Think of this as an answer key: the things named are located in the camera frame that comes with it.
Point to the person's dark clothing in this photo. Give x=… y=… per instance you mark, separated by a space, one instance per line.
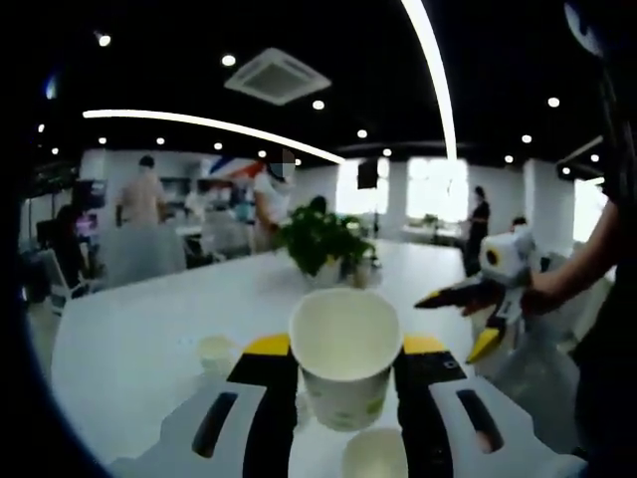
x=607 y=373

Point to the white plant pot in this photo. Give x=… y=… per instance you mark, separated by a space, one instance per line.
x=323 y=274

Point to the ceiling air conditioner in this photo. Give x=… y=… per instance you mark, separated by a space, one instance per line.
x=277 y=75

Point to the long ceiling light strip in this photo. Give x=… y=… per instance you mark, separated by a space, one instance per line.
x=438 y=74
x=214 y=127

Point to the person's right hand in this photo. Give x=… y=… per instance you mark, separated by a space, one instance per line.
x=537 y=299

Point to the white table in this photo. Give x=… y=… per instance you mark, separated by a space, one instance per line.
x=149 y=323

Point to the glass vase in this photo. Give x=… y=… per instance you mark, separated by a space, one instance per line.
x=361 y=276

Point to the black hanging screen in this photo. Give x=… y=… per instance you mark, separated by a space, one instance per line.
x=367 y=175

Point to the white paper cup green print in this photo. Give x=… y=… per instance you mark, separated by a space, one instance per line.
x=216 y=353
x=348 y=348
x=375 y=455

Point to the white chair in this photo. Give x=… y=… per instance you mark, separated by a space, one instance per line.
x=60 y=279

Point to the wall monitor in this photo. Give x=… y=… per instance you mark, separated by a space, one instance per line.
x=90 y=194

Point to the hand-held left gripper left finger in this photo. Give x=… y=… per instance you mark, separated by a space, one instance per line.
x=264 y=423

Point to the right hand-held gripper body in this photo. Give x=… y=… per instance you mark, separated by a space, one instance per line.
x=512 y=259

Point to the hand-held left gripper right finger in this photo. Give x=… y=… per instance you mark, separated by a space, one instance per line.
x=428 y=423

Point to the green potted plant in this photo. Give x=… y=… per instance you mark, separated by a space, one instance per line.
x=323 y=239

